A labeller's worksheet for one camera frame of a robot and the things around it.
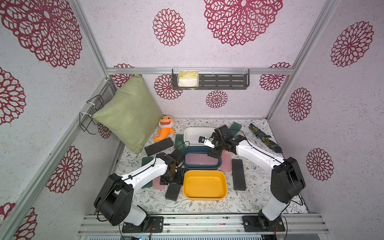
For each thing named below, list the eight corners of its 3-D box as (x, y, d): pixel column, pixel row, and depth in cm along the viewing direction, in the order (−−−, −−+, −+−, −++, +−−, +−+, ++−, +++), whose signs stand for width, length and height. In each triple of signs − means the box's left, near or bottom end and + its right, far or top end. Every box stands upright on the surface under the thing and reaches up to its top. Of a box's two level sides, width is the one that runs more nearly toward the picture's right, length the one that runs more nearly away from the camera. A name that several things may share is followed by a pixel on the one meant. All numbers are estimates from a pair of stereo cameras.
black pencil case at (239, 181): (233, 190, 87) (235, 188, 84) (231, 160, 99) (232, 158, 96) (244, 191, 86) (246, 189, 84) (241, 161, 98) (242, 159, 96)
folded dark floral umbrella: (278, 155, 102) (281, 152, 99) (246, 129, 117) (247, 125, 114) (282, 151, 104) (286, 148, 101) (250, 126, 119) (252, 122, 116)
